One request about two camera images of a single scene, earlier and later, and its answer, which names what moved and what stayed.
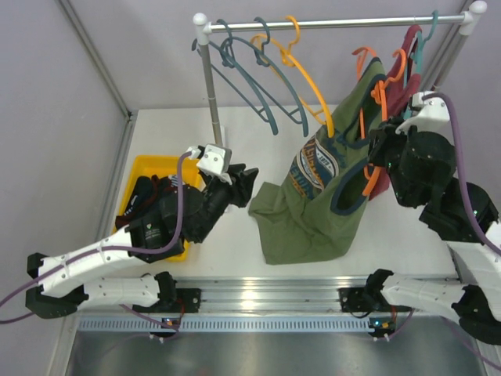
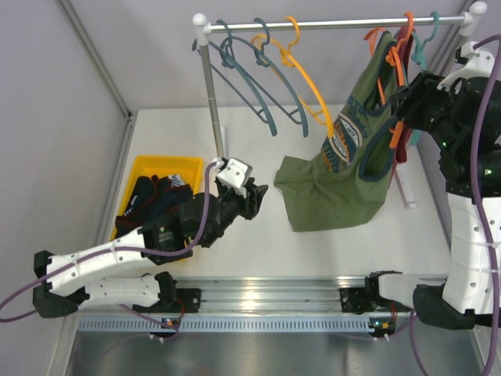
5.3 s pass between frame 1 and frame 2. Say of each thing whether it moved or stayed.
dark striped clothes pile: stayed
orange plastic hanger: moved
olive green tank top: moved
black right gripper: moved
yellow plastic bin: stayed
